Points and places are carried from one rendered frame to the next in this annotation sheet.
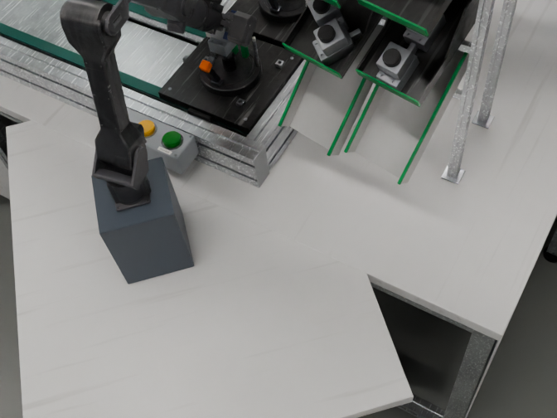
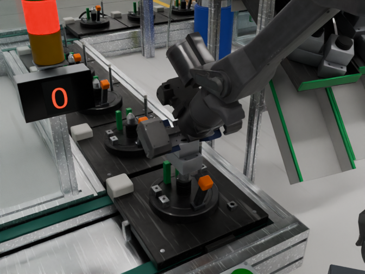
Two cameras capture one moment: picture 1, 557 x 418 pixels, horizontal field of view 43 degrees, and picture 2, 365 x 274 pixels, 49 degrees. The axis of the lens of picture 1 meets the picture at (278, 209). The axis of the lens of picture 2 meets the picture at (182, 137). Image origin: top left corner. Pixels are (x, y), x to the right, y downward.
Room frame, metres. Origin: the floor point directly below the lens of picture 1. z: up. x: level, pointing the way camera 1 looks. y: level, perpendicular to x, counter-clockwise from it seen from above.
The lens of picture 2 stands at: (0.92, 0.64, 1.49)
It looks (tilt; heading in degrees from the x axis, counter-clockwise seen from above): 31 degrees down; 292
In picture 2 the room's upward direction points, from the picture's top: straight up
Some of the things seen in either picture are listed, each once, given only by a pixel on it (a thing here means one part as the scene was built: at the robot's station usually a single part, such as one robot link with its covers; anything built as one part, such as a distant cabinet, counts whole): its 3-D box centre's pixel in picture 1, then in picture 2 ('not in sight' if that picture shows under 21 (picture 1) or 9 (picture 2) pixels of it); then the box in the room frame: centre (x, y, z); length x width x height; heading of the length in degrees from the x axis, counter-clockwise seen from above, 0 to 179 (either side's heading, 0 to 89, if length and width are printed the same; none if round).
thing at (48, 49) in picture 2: not in sight; (46, 45); (1.37, 0.13, 1.28); 0.05 x 0.05 x 0.05
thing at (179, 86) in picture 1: (231, 76); (183, 203); (1.16, 0.06, 0.96); 0.24 x 0.24 x 0.02; 52
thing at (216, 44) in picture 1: (225, 29); (181, 145); (1.16, 0.05, 1.09); 0.08 x 0.04 x 0.07; 142
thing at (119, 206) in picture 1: (128, 183); not in sight; (0.80, 0.26, 1.09); 0.07 x 0.07 x 0.06; 7
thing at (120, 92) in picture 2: not in sight; (96, 91); (1.55, -0.25, 1.01); 0.24 x 0.24 x 0.13; 52
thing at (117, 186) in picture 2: not in sight; (119, 188); (1.29, 0.07, 0.97); 0.05 x 0.05 x 0.04; 52
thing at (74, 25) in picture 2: not in sight; (93, 15); (2.04, -0.99, 1.01); 0.24 x 0.24 x 0.13; 52
